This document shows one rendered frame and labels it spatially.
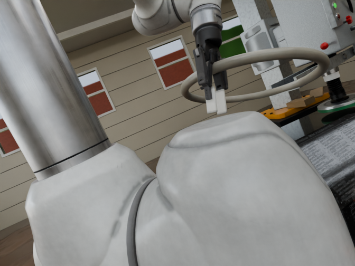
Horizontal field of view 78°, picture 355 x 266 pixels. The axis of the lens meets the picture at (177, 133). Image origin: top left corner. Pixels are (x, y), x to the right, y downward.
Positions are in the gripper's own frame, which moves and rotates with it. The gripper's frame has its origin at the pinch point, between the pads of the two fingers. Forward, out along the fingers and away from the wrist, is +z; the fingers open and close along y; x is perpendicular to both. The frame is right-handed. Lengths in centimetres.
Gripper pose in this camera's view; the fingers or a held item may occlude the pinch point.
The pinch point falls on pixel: (216, 102)
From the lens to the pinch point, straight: 63.1
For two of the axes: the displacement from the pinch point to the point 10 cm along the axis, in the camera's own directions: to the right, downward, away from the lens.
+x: -7.2, 1.4, 6.7
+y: 6.8, 0.0, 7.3
